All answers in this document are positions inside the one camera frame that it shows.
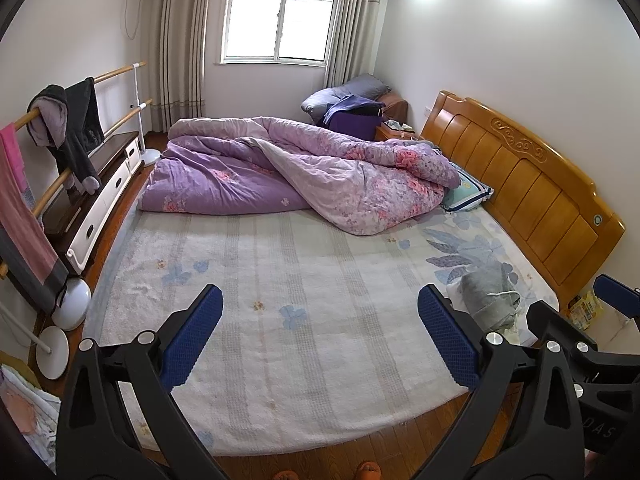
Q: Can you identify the yellow packet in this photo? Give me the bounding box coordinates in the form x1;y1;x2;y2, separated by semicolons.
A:
567;290;601;331

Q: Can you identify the grey blue bedding pile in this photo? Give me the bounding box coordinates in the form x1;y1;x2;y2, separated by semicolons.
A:
301;73;392;123

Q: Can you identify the pink towel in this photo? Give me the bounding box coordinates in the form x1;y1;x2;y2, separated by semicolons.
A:
0;122;69;311

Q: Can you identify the white floor fan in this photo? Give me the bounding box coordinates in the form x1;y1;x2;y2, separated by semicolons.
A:
51;277;92;332

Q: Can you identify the blue trimmed pillow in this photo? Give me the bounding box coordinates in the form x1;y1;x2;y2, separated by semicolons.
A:
440;162;495;214

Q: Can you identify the white floral bed blanket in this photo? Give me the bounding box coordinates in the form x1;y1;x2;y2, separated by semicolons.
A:
82;205;561;458

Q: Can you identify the wooden headboard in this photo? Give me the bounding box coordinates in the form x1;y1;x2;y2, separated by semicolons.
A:
419;90;627;313

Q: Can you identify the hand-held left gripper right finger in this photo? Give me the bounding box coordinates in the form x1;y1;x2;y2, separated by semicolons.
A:
415;284;593;480

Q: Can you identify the window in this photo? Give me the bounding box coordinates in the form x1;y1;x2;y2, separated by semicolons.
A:
216;0;346;66

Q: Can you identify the pile of light clothes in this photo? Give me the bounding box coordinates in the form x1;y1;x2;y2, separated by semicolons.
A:
0;362;63;471

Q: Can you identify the purple floral quilt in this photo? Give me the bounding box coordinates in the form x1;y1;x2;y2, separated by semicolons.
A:
136;116;462;237

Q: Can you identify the dark wood tv cabinet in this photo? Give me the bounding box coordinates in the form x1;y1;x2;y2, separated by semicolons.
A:
41;131;142;277

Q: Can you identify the grey striped curtain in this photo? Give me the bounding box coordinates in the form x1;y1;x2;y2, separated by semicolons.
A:
324;0;393;90
147;0;232;133

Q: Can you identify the wooden nightstand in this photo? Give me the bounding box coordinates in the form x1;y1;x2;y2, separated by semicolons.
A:
375;122;418;143

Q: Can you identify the wooden ballet barre rack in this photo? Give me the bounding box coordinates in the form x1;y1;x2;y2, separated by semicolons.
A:
0;61;161;381

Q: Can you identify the grey hoodie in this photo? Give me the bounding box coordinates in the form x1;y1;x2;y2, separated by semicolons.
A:
459;262;522;331

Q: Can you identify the dark hooded jacket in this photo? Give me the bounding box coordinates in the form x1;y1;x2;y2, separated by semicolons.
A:
26;76;106;195

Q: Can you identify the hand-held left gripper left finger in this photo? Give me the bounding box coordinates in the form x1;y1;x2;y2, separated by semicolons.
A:
55;284;231;480

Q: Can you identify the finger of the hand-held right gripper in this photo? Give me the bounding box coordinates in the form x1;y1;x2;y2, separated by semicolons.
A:
593;274;640;321
526;299;599;361

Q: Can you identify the brown chair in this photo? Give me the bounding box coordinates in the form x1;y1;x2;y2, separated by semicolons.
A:
377;91;410;126

